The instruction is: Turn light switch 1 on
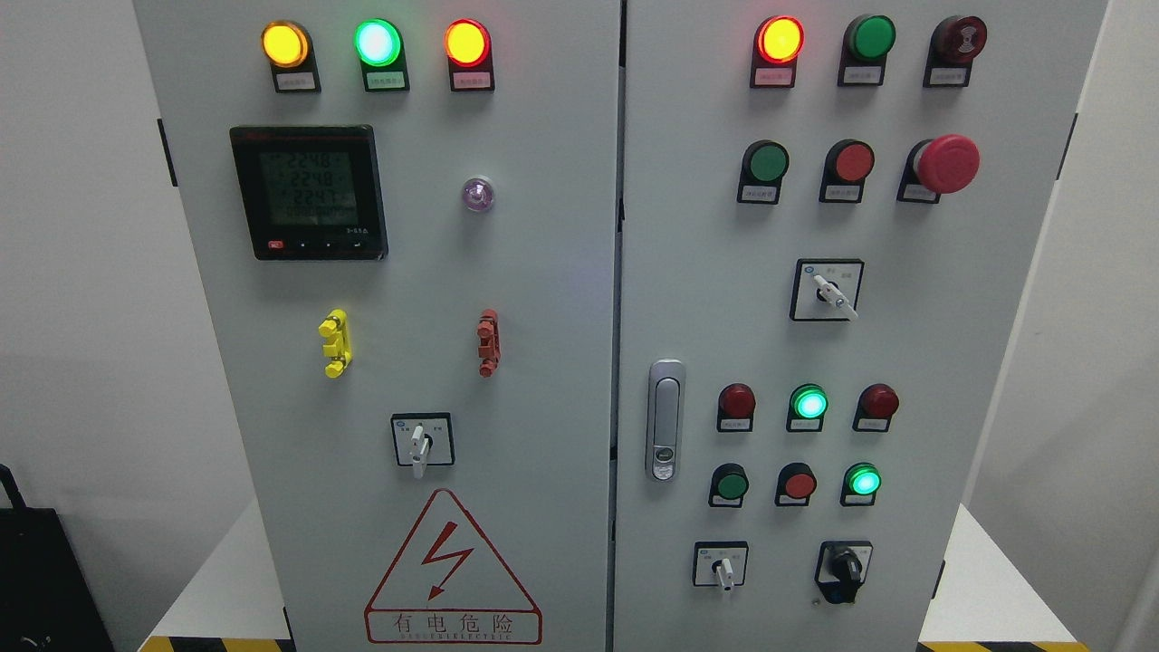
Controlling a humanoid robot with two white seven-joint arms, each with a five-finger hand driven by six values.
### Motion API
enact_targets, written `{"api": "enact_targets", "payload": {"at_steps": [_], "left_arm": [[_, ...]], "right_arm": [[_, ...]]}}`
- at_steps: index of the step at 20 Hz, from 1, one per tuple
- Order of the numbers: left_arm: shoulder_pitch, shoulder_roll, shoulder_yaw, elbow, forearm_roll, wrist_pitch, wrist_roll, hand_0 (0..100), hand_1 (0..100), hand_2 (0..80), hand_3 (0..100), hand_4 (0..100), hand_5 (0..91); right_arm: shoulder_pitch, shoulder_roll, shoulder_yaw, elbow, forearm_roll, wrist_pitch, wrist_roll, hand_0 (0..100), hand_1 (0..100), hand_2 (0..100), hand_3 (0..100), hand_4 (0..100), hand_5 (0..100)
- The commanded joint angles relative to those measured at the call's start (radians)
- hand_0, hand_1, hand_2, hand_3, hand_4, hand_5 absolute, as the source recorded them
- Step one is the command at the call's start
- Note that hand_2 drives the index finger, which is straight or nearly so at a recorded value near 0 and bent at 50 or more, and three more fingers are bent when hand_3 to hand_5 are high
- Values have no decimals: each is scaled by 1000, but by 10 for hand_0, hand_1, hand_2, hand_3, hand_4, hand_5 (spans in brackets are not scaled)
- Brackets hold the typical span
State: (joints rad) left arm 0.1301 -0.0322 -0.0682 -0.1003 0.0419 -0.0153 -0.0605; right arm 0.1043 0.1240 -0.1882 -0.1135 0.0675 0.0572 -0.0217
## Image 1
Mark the white lever selector switch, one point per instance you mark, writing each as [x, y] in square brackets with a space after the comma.
[423, 440]

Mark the orange red indicator light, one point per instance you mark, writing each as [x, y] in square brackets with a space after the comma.
[469, 54]

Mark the green lit indicator light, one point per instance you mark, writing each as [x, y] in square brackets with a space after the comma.
[382, 56]

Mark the red plastic clip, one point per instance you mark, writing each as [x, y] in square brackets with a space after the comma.
[489, 350]

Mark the clear small lamp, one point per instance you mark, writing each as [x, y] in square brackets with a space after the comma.
[478, 194]

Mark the dark red indicator left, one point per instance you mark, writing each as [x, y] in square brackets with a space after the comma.
[736, 409]

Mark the dark red indicator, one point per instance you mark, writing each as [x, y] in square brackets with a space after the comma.
[736, 409]
[876, 407]

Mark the grey left cabinet door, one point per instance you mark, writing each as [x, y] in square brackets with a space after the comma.
[532, 440]

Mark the grey cabinet door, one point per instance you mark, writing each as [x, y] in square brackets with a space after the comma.
[532, 440]
[709, 281]

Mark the green push button lower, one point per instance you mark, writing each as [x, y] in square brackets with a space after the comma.
[729, 484]

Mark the green push button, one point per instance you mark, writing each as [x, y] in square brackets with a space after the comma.
[764, 164]
[729, 484]

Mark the green lit indicator middle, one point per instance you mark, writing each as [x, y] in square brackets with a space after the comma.
[806, 408]

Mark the yellow plastic clip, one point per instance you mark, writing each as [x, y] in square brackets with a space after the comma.
[336, 343]

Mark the green push button upper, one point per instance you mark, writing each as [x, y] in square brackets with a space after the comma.
[764, 164]

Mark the red push button lower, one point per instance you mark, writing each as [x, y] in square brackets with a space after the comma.
[796, 484]

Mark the red push button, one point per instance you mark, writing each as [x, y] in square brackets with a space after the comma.
[846, 167]
[796, 484]

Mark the grey right cabinet door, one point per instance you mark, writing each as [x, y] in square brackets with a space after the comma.
[709, 281]

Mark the red electrical hazard sign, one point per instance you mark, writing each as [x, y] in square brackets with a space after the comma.
[448, 584]

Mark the black digital power meter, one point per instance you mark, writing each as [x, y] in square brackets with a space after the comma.
[311, 192]

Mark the dark red indicator right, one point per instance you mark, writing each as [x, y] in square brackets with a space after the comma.
[876, 407]

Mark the red push button upper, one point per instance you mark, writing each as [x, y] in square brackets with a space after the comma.
[846, 167]

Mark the green lit button lower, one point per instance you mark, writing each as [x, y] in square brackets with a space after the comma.
[861, 482]

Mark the red lit indicator right door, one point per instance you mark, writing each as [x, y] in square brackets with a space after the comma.
[775, 50]

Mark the red emergency stop button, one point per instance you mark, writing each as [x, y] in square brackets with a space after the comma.
[938, 166]

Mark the yellow indicator light top left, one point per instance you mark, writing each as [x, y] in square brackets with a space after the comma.
[289, 50]

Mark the green unlit indicator top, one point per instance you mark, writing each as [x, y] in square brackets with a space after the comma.
[866, 43]

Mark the dark red buzzer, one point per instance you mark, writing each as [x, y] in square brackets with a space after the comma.
[954, 43]

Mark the black bag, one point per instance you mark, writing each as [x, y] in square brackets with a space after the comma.
[45, 603]

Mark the silver door lock handle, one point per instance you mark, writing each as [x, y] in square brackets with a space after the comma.
[666, 381]

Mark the white lever switch upper right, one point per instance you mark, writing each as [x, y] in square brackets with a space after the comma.
[826, 289]

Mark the white lever switch lower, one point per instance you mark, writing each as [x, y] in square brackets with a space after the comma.
[720, 564]

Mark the black knob selector switch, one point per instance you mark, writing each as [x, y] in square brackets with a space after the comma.
[842, 569]

